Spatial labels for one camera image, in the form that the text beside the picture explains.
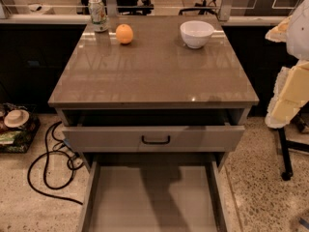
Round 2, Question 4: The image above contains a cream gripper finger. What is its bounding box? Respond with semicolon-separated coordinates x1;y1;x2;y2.
265;61;309;129
266;15;292;43

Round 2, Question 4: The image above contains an orange fruit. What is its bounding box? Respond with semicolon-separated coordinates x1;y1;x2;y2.
116;24;133;44

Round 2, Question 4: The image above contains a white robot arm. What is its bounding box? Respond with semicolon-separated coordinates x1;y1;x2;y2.
265;0;309;129

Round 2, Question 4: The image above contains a grey drawer cabinet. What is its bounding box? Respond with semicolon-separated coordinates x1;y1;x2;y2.
48;15;259;167

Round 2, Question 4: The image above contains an open grey middle drawer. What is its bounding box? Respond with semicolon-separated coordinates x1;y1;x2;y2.
77;157;230;232

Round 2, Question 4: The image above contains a grey top drawer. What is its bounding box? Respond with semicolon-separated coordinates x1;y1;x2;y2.
63;122;244;153

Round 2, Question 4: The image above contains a black stand leg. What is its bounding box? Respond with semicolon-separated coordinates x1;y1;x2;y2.
277;128;309;181

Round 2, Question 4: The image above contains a grey metal railing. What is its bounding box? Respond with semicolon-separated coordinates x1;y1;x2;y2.
0;0;309;26

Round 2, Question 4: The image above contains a white ceramic bowl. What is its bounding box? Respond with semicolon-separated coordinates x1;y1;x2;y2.
180;20;214;48

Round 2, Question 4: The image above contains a green white soda can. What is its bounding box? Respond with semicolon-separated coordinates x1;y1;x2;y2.
88;0;108;32

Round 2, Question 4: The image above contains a dark box of items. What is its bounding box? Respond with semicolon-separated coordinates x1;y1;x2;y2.
0;103;41;153

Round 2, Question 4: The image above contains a beige hat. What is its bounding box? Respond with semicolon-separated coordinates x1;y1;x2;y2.
4;109;30;128

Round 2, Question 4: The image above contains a black drawer handle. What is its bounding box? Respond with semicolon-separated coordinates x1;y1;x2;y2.
141;135;171;145

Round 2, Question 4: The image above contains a black floor cable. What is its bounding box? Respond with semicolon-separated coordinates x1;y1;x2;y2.
26;120;85;206

